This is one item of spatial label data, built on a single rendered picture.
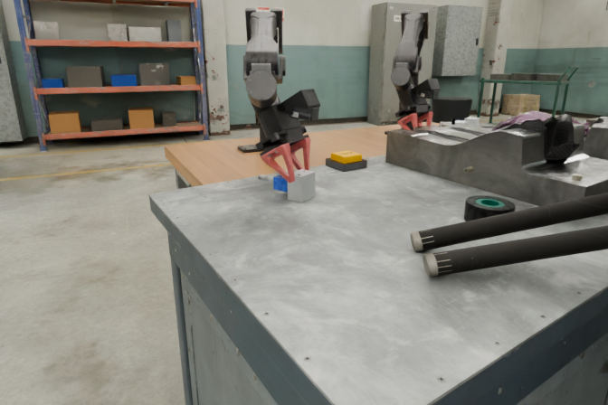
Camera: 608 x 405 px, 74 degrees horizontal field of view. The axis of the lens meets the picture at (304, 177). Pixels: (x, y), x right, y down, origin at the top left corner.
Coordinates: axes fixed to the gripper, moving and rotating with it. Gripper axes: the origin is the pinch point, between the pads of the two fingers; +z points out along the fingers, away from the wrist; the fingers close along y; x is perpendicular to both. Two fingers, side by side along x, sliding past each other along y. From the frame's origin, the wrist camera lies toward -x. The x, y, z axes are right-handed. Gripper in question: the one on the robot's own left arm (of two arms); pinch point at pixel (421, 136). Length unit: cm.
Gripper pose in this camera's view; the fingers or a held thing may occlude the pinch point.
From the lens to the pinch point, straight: 132.8
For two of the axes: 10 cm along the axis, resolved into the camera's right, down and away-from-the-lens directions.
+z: 2.7, 9.5, -1.5
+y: 8.3, -1.5, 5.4
